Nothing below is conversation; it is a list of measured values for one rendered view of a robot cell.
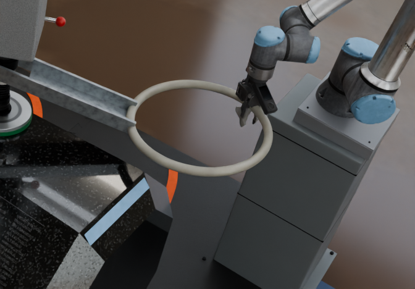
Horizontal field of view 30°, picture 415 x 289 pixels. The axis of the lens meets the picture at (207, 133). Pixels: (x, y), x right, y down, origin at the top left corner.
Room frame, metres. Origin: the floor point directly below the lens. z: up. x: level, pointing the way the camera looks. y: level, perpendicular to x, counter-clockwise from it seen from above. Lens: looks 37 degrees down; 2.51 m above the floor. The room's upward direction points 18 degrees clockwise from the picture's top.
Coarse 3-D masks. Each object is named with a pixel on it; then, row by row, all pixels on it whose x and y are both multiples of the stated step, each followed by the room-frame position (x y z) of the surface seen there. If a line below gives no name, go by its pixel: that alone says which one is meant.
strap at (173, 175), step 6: (30, 96) 3.11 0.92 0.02; (36, 96) 3.12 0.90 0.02; (36, 102) 3.08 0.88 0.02; (36, 108) 3.03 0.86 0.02; (36, 114) 2.98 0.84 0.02; (42, 114) 3.00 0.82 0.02; (174, 174) 2.87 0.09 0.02; (168, 180) 2.82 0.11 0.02; (174, 180) 2.83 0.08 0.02; (168, 186) 2.77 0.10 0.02; (174, 186) 2.79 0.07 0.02; (168, 192) 2.74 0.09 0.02
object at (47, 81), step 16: (32, 64) 1.97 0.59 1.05; (48, 64) 1.99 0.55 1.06; (0, 80) 1.85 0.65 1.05; (16, 80) 1.86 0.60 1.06; (32, 80) 1.87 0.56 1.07; (48, 80) 1.97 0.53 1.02; (64, 80) 2.00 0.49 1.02; (80, 80) 2.01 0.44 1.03; (48, 96) 1.88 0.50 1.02; (64, 96) 1.89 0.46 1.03; (80, 96) 1.98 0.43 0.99; (96, 96) 2.02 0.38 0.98; (112, 96) 2.03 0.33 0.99; (80, 112) 1.90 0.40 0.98; (96, 112) 1.91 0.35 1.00; (112, 112) 1.93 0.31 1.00
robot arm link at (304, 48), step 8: (288, 32) 2.30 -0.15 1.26; (296, 32) 2.29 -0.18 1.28; (304, 32) 2.29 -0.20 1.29; (288, 40) 2.22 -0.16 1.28; (296, 40) 2.24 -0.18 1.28; (304, 40) 2.25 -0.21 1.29; (312, 40) 2.26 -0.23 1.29; (288, 48) 2.21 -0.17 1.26; (296, 48) 2.22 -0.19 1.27; (304, 48) 2.23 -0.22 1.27; (312, 48) 2.24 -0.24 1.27; (288, 56) 2.20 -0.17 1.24; (296, 56) 2.21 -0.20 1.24; (304, 56) 2.22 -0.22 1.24; (312, 56) 2.23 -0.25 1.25
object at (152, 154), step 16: (176, 80) 2.24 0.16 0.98; (192, 80) 2.26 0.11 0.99; (144, 96) 2.11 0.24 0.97; (128, 112) 2.01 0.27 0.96; (256, 112) 2.18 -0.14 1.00; (128, 128) 1.93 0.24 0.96; (144, 144) 1.86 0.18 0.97; (160, 160) 1.82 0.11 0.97; (256, 160) 1.92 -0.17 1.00; (208, 176) 1.81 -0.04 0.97
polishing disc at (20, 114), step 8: (16, 96) 1.99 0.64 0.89; (16, 104) 1.95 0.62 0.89; (24, 104) 1.96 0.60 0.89; (16, 112) 1.91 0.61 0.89; (24, 112) 1.93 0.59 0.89; (0, 120) 1.85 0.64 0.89; (8, 120) 1.86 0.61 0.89; (16, 120) 1.88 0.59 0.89; (24, 120) 1.89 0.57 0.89; (0, 128) 1.81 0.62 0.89; (8, 128) 1.83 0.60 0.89; (16, 128) 1.85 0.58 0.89
